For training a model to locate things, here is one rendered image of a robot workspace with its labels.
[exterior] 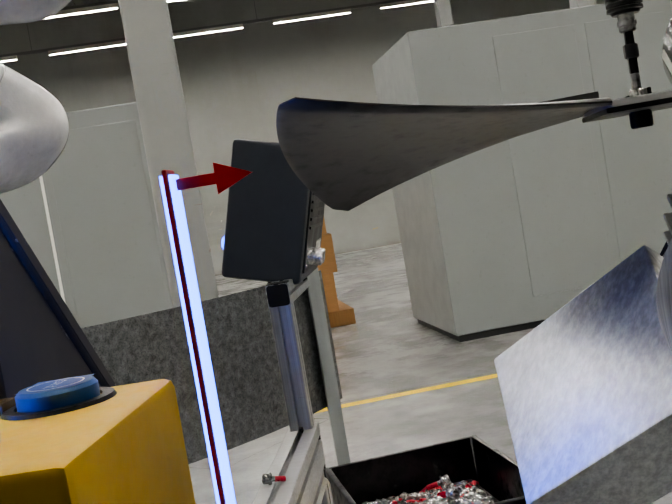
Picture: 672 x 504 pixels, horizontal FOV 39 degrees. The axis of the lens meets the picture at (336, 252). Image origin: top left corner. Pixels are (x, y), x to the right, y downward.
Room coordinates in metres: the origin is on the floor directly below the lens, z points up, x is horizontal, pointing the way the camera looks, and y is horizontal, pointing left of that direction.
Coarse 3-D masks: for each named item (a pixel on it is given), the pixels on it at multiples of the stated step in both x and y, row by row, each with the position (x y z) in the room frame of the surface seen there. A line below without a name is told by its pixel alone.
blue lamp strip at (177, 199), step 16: (176, 176) 0.71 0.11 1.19; (176, 192) 0.70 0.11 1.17; (176, 208) 0.70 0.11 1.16; (192, 256) 0.72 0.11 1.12; (192, 272) 0.71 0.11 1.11; (192, 288) 0.70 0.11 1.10; (192, 304) 0.70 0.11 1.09; (208, 352) 0.71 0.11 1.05; (208, 368) 0.71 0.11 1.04; (208, 384) 0.70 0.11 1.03; (208, 400) 0.70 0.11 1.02; (224, 448) 0.71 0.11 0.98; (224, 464) 0.70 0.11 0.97; (224, 480) 0.70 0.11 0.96
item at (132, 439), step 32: (128, 384) 0.49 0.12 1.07; (160, 384) 0.47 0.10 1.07; (0, 416) 0.45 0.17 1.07; (32, 416) 0.43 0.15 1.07; (64, 416) 0.43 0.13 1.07; (96, 416) 0.41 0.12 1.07; (128, 416) 0.41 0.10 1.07; (160, 416) 0.45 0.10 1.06; (0, 448) 0.38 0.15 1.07; (32, 448) 0.37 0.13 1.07; (64, 448) 0.36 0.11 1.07; (96, 448) 0.36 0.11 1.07; (128, 448) 0.40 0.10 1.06; (160, 448) 0.44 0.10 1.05; (0, 480) 0.33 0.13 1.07; (32, 480) 0.33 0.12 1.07; (64, 480) 0.33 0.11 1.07; (96, 480) 0.36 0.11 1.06; (128, 480) 0.39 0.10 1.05; (160, 480) 0.43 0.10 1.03
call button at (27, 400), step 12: (36, 384) 0.47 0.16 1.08; (48, 384) 0.46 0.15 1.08; (60, 384) 0.46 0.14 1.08; (72, 384) 0.45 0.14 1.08; (84, 384) 0.45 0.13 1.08; (96, 384) 0.46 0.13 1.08; (24, 396) 0.45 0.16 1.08; (36, 396) 0.44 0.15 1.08; (48, 396) 0.44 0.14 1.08; (60, 396) 0.44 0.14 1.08; (72, 396) 0.44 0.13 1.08; (84, 396) 0.45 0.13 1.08; (24, 408) 0.44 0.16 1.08; (36, 408) 0.44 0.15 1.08; (48, 408) 0.44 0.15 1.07
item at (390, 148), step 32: (576, 96) 0.65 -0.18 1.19; (288, 128) 0.65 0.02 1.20; (320, 128) 0.65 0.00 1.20; (352, 128) 0.66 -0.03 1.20; (384, 128) 0.66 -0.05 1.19; (416, 128) 0.67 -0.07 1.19; (448, 128) 0.68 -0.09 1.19; (480, 128) 0.70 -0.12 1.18; (512, 128) 0.72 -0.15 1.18; (288, 160) 0.71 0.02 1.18; (320, 160) 0.72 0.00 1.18; (352, 160) 0.73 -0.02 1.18; (384, 160) 0.74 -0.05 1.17; (416, 160) 0.76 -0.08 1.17; (448, 160) 0.77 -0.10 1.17; (320, 192) 0.78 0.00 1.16; (352, 192) 0.79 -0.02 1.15
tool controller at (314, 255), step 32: (256, 160) 1.28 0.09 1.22; (256, 192) 1.28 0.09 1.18; (288, 192) 1.28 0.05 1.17; (256, 224) 1.28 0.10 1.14; (288, 224) 1.28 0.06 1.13; (320, 224) 1.44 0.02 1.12; (224, 256) 1.28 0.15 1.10; (256, 256) 1.28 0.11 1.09; (288, 256) 1.28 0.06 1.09; (320, 256) 1.31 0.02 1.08
